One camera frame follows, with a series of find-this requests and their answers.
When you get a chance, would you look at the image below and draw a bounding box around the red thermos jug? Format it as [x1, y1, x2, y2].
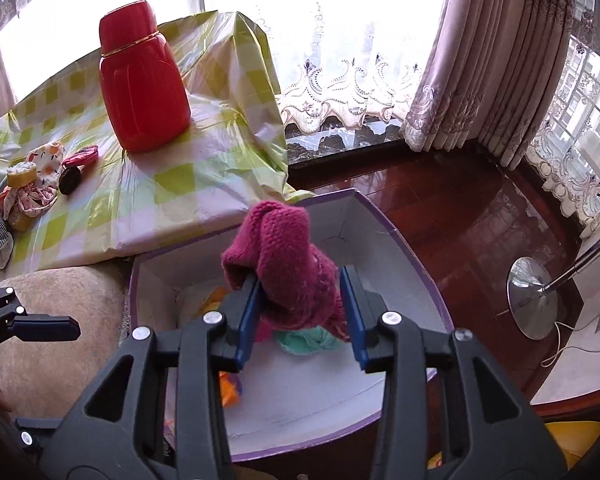
[98, 0, 190, 153]

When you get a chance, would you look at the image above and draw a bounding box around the yellow plastic object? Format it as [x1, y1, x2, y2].
[427, 418, 600, 470]

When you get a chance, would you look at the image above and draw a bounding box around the white purple cardboard box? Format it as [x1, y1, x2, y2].
[130, 190, 453, 462]

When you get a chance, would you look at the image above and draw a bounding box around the teal knitted cloth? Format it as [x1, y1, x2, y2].
[274, 326, 342, 356]

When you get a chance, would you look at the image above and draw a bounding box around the chrome floor lamp base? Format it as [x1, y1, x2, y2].
[506, 238, 600, 341]

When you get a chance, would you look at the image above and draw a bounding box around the floral lace curtain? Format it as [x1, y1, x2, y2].
[204, 0, 444, 133]

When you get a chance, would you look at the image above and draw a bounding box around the red floral white cloth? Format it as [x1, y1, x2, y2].
[0, 183, 58, 220]

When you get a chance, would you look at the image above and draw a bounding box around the magenta knitted hat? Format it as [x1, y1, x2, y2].
[221, 200, 350, 342]

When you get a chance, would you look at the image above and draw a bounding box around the black round compact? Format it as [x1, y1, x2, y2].
[58, 166, 82, 196]

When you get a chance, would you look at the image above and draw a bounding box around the yellow sponge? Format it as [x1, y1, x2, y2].
[6, 160, 38, 188]

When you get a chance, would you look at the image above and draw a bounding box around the orange mesh bag sponge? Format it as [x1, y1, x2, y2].
[199, 286, 244, 409]

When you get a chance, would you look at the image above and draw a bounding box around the green checkered plastic tablecloth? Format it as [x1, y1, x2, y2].
[0, 8, 314, 286]

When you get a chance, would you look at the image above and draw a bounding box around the beige velvet sofa cushion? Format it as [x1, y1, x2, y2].
[0, 263, 134, 421]

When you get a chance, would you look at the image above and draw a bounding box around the fruit print white cloth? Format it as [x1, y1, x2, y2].
[27, 141, 65, 188]

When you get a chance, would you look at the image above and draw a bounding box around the brown pleated curtain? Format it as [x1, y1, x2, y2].
[401, 0, 574, 169]

